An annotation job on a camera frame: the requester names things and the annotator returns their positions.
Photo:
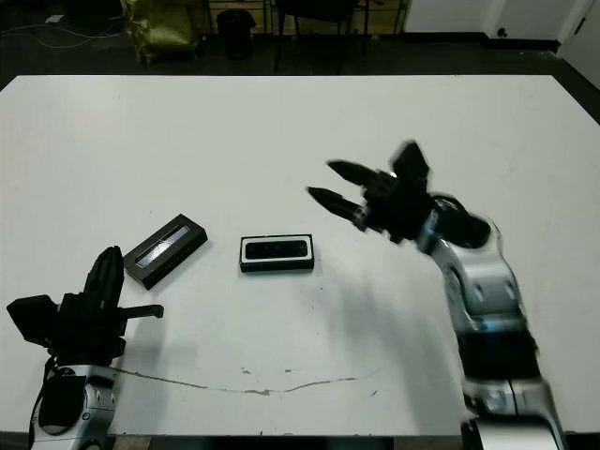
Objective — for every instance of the black round door stopper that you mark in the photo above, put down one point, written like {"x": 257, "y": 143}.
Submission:
{"x": 501, "y": 32}

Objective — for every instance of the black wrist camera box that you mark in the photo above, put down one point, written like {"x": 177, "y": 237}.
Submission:
{"x": 33, "y": 319}
{"x": 412, "y": 161}

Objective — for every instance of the black box lid with print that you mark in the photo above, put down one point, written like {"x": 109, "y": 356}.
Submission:
{"x": 164, "y": 253}

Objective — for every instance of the black box with white insert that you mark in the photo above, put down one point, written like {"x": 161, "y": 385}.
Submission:
{"x": 276, "y": 267}

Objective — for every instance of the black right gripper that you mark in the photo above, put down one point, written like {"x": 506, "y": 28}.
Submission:
{"x": 403, "y": 211}

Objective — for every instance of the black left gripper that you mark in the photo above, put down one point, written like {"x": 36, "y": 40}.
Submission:
{"x": 89, "y": 333}

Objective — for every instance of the yellow-green bag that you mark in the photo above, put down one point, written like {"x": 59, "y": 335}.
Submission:
{"x": 161, "y": 28}

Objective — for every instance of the black office chair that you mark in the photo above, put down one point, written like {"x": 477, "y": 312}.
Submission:
{"x": 321, "y": 19}

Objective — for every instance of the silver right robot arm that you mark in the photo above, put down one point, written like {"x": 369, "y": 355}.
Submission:
{"x": 483, "y": 281}

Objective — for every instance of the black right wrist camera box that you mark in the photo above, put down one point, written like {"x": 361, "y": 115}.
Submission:
{"x": 412, "y": 161}

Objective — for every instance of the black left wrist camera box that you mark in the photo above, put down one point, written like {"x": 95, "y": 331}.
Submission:
{"x": 33, "y": 319}

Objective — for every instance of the slim black camera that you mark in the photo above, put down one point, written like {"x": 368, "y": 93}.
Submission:
{"x": 277, "y": 249}

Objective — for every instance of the white paper sheet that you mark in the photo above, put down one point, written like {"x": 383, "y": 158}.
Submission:
{"x": 54, "y": 19}

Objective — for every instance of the black waste bin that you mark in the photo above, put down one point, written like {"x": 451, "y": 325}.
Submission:
{"x": 235, "y": 33}

